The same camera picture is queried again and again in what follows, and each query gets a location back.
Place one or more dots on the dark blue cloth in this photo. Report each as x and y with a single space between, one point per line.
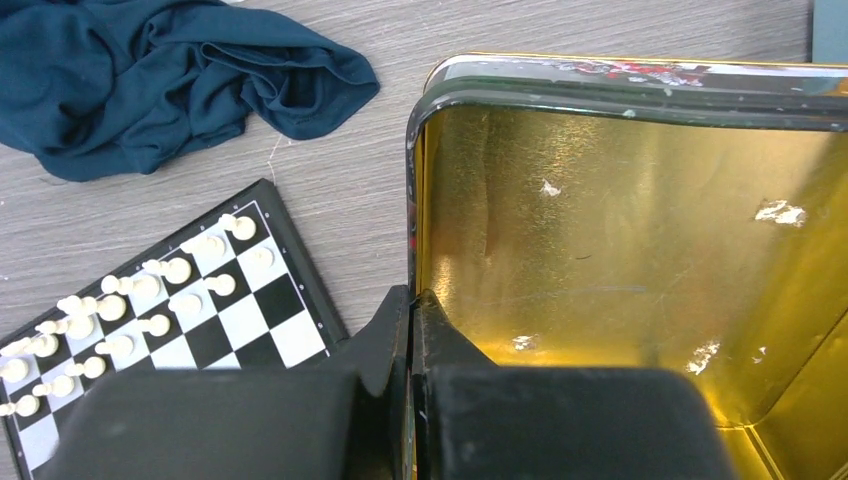
94 89

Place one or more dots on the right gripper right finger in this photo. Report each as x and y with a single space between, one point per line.
475 419

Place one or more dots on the orange drawer box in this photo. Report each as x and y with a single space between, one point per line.
829 31

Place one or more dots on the gold tin with black pieces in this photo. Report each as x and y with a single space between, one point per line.
682 215

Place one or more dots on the black white chess board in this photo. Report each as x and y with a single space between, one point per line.
233 289

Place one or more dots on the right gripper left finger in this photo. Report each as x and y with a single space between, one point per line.
340 418

